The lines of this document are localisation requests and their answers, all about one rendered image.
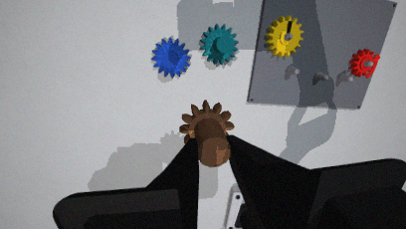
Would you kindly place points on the yellow gear with black stripe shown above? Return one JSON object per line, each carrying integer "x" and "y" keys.
{"x": 277, "y": 34}

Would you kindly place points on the teal gear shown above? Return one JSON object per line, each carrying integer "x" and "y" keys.
{"x": 219, "y": 44}

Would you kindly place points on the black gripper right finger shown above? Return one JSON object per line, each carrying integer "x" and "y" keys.
{"x": 280, "y": 194}

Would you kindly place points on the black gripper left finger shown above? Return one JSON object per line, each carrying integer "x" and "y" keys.
{"x": 170, "y": 201}

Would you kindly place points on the blue gear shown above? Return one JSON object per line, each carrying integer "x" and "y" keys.
{"x": 170, "y": 58}

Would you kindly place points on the red gear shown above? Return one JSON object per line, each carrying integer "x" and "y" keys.
{"x": 357, "y": 64}

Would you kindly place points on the brown gear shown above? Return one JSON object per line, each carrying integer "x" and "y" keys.
{"x": 209, "y": 127}

